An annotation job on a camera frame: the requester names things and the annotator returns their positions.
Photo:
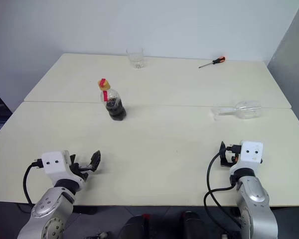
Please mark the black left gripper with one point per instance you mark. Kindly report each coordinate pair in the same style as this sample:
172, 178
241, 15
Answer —
82, 170

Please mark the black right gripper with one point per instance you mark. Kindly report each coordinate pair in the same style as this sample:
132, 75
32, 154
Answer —
233, 152

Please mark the clear wine glass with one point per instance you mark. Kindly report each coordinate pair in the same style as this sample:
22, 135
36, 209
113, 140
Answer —
246, 109

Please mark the small dark soda bottle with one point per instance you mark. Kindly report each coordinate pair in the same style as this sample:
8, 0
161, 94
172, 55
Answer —
115, 109

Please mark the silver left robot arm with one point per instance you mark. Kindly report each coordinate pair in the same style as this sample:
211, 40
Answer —
48, 206

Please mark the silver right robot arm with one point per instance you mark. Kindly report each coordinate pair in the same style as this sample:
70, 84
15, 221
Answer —
256, 199

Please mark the dark rounded shape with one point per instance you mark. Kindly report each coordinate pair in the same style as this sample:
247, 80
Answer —
134, 227

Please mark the clear glass tumbler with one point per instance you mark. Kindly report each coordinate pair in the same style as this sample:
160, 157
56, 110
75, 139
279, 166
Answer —
135, 58

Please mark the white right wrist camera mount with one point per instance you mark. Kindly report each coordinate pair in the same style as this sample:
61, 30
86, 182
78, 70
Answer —
250, 154

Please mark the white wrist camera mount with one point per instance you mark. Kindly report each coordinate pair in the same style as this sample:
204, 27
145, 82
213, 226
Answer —
53, 163
250, 154

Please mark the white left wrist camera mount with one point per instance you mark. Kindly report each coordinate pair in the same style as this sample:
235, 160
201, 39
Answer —
53, 163

